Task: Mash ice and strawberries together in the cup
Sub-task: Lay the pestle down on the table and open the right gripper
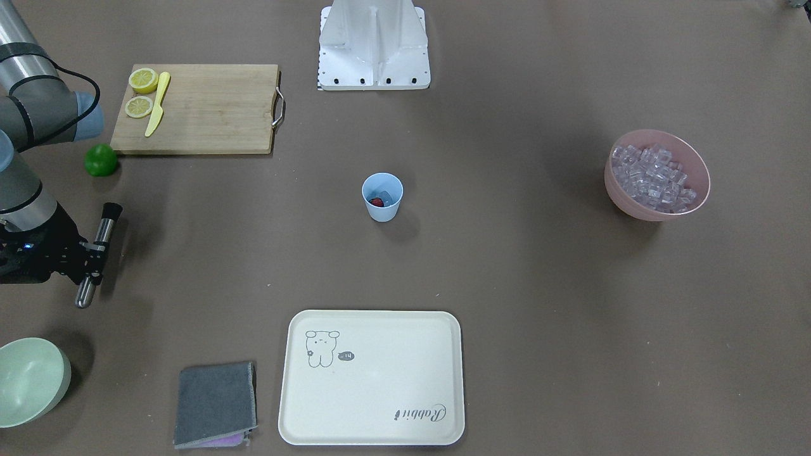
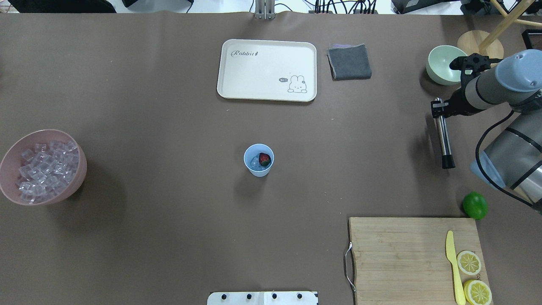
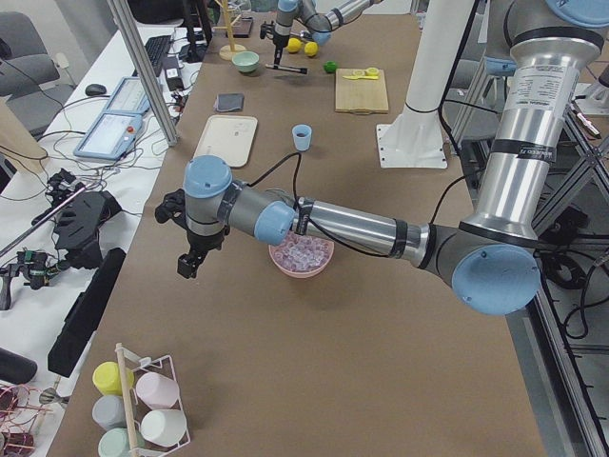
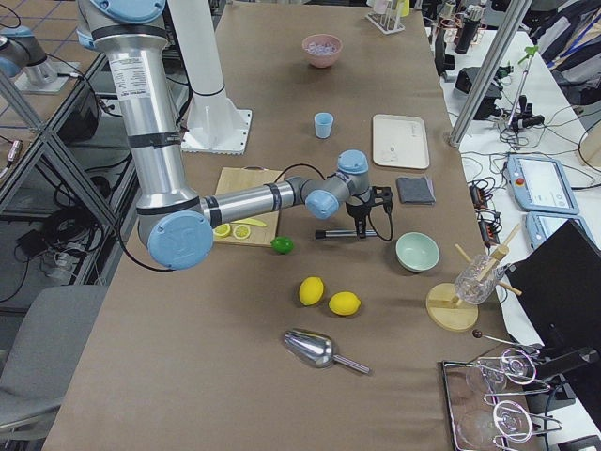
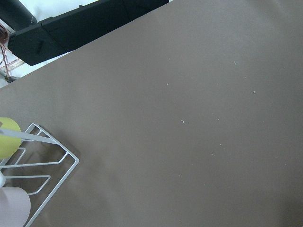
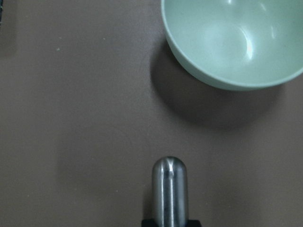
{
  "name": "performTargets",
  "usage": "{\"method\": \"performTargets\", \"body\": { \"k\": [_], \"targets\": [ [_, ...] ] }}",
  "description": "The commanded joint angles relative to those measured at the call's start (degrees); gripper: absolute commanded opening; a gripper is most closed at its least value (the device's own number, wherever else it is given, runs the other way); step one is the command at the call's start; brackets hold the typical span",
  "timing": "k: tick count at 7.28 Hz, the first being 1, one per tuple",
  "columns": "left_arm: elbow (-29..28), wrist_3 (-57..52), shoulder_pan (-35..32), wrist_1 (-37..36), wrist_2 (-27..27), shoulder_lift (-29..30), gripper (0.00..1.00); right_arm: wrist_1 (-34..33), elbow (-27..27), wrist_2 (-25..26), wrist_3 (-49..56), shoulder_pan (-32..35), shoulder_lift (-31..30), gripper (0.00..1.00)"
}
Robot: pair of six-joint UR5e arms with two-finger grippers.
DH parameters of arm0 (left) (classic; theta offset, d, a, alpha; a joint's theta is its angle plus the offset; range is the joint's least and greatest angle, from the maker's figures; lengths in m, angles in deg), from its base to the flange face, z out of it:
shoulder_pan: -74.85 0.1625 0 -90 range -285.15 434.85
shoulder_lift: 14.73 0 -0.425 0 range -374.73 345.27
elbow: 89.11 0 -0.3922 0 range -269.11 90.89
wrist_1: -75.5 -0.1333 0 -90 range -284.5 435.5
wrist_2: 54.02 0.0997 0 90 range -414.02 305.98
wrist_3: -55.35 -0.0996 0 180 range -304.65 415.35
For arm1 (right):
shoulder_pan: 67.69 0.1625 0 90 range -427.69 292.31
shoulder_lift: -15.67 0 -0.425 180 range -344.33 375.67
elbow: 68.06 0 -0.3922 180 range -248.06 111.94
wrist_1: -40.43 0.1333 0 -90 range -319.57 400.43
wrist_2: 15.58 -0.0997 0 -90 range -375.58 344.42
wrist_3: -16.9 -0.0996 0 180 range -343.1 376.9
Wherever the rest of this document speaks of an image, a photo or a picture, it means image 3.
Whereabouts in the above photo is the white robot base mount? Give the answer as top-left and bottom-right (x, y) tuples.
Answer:
(377, 0), (475, 169)

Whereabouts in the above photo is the white wire cup rack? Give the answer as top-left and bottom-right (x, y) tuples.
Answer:
(115, 343), (191, 456)

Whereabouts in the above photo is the yellow plastic knife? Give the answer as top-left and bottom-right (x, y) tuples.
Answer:
(342, 74), (380, 80)

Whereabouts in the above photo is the yellow lemon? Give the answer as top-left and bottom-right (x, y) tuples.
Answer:
(304, 42), (319, 58)
(286, 37), (303, 53)

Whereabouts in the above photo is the pink bowl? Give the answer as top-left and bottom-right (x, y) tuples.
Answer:
(267, 236), (336, 280)

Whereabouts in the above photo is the grey cup in rack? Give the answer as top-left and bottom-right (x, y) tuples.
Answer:
(91, 395), (127, 430)

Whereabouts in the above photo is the green bowl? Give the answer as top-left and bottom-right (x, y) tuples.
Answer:
(231, 50), (260, 74)

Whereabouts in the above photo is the black keyboard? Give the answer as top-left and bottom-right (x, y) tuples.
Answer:
(145, 35), (172, 77)

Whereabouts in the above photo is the yellow cup in rack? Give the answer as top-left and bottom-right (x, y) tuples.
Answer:
(92, 361), (122, 395)

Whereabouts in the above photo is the black computer mouse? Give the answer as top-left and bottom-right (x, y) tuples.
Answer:
(85, 84), (108, 96)

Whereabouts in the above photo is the aluminium frame post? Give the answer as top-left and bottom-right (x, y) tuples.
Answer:
(107, 0), (178, 147)

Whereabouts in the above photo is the black long bar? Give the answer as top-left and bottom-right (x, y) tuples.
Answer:
(48, 248), (126, 377)

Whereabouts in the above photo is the wooden cutting board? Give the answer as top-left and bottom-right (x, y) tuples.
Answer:
(335, 68), (389, 114)

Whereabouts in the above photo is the green lime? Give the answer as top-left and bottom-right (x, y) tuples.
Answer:
(324, 61), (338, 74)

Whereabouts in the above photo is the dark tray at back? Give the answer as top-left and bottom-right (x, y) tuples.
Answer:
(231, 17), (254, 38)

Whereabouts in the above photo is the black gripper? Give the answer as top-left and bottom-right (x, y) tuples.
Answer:
(154, 189), (230, 279)
(260, 21), (288, 67)

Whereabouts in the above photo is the teach pendant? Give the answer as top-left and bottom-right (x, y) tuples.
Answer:
(73, 111), (143, 161)
(105, 77), (150, 114)

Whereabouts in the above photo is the pile of clear ice cubes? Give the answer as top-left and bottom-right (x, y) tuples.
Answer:
(275, 233), (333, 272)

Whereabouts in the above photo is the yellow lemon lower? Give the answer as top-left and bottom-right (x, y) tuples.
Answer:
(304, 42), (319, 58)

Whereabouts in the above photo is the wooden mug tree stand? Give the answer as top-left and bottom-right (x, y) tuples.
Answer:
(212, 0), (246, 61)

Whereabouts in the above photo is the green cup in rack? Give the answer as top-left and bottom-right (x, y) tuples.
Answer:
(97, 427), (130, 457)

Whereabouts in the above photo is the light blue plastic cup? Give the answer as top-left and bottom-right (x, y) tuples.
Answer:
(291, 124), (312, 152)

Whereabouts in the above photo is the white cup in rack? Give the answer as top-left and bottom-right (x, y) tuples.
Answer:
(140, 409), (187, 447)

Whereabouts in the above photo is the yellow lemon upper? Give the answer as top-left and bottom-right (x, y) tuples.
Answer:
(286, 37), (303, 53)

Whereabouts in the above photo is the cream rabbit serving tray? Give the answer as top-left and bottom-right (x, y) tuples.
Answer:
(193, 114), (258, 169)

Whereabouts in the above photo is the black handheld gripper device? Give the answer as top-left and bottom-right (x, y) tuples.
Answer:
(54, 190), (122, 269)

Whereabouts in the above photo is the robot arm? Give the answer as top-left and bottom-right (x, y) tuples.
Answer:
(155, 1), (608, 315)
(260, 0), (380, 74)

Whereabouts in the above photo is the grey office chair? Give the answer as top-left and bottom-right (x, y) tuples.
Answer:
(1, 11), (75, 138)

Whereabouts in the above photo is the pink cup in rack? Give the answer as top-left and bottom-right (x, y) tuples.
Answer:
(135, 372), (180, 409)

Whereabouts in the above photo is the teach pendant near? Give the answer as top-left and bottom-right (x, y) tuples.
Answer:
(73, 111), (143, 161)

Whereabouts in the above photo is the grey folded cloth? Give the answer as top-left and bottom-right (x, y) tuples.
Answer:
(213, 93), (245, 112)

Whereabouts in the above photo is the teach pendant far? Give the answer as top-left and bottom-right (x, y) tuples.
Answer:
(105, 77), (150, 114)

